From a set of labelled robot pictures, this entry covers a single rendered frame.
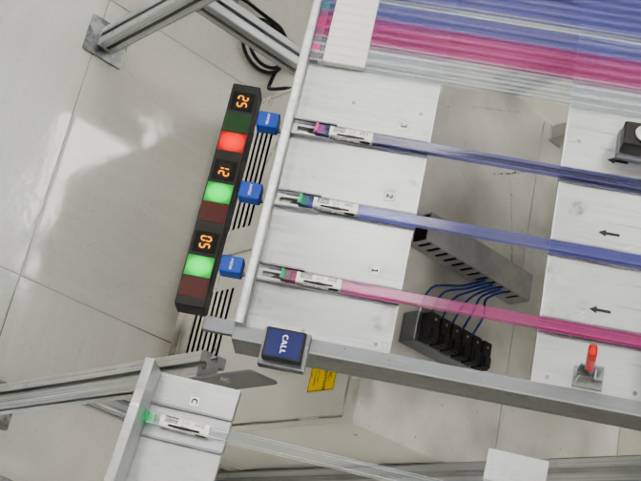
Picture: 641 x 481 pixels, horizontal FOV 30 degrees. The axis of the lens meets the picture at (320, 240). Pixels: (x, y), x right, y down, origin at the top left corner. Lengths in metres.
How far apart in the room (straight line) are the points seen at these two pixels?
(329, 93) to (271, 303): 0.32
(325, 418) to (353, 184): 0.41
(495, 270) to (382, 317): 0.49
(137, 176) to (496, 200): 0.72
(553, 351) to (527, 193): 0.67
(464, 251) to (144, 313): 0.69
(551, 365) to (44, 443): 1.01
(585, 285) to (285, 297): 0.39
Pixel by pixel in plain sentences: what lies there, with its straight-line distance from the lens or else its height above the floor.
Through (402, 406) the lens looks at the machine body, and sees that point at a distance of 1.87.
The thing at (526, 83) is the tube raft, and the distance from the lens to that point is 1.71.
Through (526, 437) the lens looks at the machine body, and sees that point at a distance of 2.09.
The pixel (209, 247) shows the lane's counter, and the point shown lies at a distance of 1.60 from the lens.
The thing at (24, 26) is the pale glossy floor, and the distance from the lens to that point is 2.33.
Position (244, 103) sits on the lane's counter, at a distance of 1.70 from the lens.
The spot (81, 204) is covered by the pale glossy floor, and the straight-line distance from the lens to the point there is 2.30.
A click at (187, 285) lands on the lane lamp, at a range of 1.59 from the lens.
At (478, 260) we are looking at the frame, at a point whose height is 0.66.
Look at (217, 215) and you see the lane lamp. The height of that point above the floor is 0.66.
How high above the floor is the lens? 1.93
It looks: 47 degrees down
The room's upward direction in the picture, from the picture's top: 76 degrees clockwise
